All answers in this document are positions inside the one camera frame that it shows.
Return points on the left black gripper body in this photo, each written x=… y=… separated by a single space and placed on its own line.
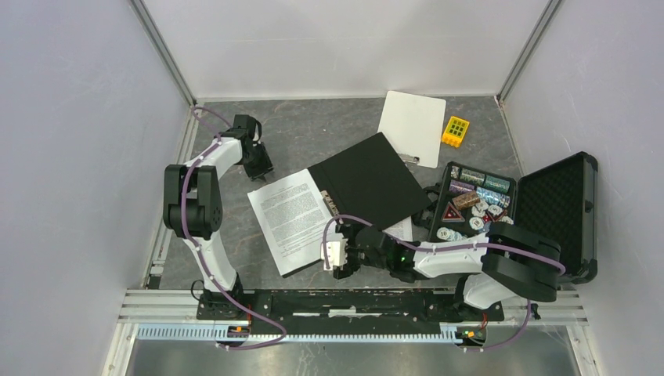
x=259 y=163

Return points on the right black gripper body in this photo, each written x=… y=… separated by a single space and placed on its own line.
x=355 y=257

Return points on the metal folder clip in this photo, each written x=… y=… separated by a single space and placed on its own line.
x=329 y=202

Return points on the printed paper sheet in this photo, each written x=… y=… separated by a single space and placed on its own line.
x=401 y=231
x=292 y=217

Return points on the red folder black inside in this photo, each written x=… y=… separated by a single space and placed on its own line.
x=370 y=181

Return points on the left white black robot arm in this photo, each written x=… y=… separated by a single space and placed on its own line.
x=192 y=209

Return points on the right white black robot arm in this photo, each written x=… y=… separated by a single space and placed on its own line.
x=504 y=262

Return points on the red triangle dealer button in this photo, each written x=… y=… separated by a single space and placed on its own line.
x=451 y=214

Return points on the white clipboard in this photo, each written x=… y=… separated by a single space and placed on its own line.
x=413 y=125

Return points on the yellow toy brick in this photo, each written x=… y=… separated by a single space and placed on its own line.
x=455 y=131

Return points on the black poker chip case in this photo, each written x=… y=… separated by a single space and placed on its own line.
x=557 y=202

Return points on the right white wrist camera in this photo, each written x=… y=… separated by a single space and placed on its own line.
x=333 y=252

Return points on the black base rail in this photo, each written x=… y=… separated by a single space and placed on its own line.
x=354 y=312

